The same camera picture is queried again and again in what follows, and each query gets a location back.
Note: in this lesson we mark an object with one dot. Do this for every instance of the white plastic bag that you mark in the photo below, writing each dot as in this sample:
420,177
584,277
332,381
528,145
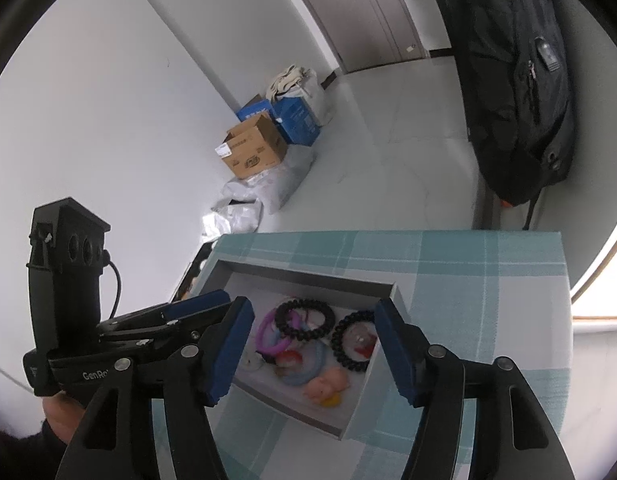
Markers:
321,102

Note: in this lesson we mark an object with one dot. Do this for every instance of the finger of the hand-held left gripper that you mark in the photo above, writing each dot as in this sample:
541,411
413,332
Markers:
163,332
198,302

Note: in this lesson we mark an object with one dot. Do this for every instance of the pink pig hair clip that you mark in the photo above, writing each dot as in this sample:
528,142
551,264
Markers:
326,382

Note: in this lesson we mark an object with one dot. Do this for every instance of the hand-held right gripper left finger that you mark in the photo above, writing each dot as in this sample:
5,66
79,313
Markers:
233,345

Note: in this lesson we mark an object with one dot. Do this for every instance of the small blue carton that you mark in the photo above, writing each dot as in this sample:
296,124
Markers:
253,109

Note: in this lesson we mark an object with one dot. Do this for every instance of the beige tote bag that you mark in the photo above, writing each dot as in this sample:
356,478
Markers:
288,82

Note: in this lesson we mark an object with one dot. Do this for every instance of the person's left forearm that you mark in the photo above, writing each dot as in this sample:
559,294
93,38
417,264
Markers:
18,455

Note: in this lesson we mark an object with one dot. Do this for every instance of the white plastic packages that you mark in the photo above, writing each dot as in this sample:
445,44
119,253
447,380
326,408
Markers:
268,190

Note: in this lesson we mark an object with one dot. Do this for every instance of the large blue carton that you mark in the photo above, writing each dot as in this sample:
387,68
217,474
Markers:
298,120

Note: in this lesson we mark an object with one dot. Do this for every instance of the teal plaid tablecloth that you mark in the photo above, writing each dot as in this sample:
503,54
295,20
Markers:
478,300

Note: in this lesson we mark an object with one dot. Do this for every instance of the brown cardboard box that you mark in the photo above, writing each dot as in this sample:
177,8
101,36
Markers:
253,152

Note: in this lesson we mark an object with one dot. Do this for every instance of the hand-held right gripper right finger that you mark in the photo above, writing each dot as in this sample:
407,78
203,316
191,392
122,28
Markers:
391,350

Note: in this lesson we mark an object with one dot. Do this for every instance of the black backpack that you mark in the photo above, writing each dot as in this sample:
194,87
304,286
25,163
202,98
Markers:
508,85

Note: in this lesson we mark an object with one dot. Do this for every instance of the person's left hand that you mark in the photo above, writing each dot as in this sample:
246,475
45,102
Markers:
63,415

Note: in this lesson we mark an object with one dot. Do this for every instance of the grey cardboard box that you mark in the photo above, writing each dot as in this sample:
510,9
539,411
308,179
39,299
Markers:
298,280

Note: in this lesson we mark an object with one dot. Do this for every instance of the grey door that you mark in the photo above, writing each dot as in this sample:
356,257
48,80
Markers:
368,10

